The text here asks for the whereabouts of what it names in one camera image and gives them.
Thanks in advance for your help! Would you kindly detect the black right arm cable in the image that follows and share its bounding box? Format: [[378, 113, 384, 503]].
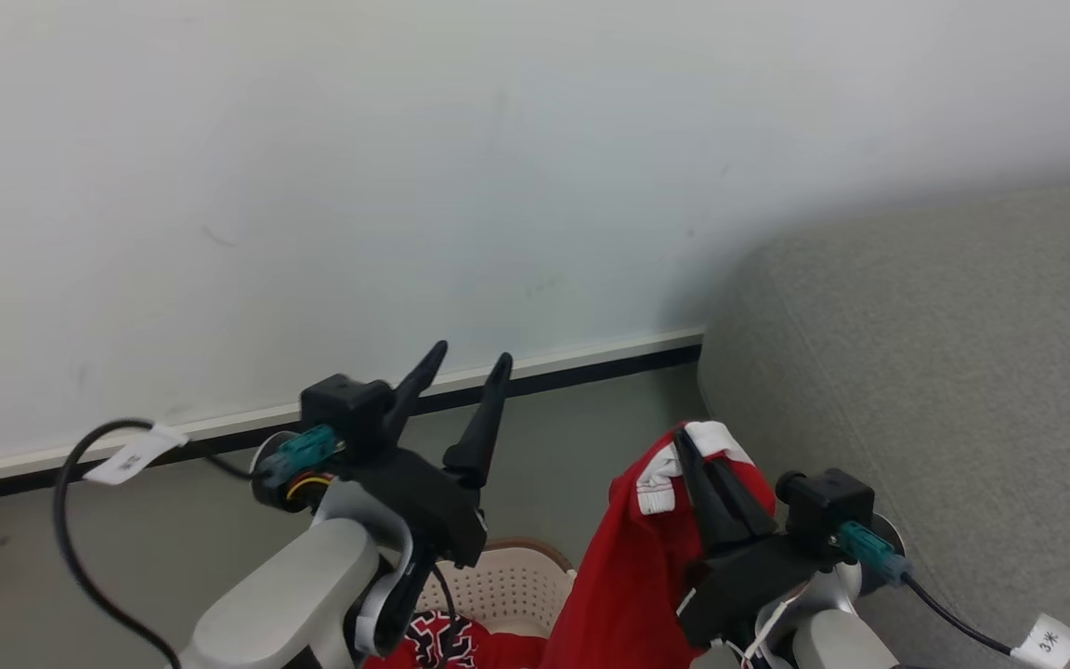
[[899, 574, 1019, 657]]

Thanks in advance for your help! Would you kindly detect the white left cable label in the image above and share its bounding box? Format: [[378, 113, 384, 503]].
[[84, 425, 190, 487]]

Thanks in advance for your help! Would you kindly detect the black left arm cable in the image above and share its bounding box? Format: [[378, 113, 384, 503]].
[[53, 418, 259, 669]]

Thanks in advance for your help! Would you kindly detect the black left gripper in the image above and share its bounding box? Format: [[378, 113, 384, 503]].
[[343, 340, 514, 570]]

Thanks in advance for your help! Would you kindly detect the white cable label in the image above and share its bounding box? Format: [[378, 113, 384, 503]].
[[1010, 612, 1070, 669], [84, 425, 190, 487]]

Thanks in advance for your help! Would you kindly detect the white and black baseboard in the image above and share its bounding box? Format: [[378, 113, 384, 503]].
[[0, 327, 706, 508]]

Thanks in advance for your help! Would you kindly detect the cream perforated laundry basket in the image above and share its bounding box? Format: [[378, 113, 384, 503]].
[[431, 537, 579, 642]]

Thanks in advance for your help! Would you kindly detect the grey fabric sofa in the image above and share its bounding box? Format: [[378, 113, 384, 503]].
[[698, 177, 1070, 669]]

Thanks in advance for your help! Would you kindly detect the white right cable label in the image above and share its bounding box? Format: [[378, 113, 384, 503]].
[[1010, 612, 1070, 669]]

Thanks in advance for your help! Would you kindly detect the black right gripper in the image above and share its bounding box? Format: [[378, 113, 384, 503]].
[[673, 426, 839, 649]]

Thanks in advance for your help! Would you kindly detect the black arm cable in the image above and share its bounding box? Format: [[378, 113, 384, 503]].
[[899, 574, 1019, 657], [53, 418, 259, 669]]

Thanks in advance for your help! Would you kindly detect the red and white garment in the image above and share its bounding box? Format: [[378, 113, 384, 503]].
[[363, 420, 777, 669]]

